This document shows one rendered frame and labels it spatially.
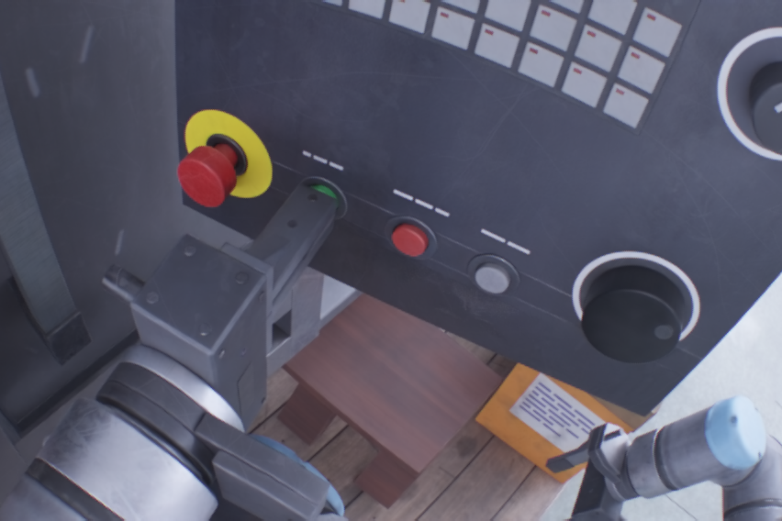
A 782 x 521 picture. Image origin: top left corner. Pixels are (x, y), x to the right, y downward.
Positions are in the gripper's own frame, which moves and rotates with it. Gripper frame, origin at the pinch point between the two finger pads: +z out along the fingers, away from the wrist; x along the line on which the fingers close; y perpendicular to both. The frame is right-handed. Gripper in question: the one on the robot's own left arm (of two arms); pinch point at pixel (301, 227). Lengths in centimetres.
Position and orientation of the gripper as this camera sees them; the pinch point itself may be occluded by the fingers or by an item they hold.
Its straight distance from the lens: 40.5
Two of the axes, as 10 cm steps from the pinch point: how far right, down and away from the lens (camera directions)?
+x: -1.5, 6.2, 7.7
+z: 4.2, -6.7, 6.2
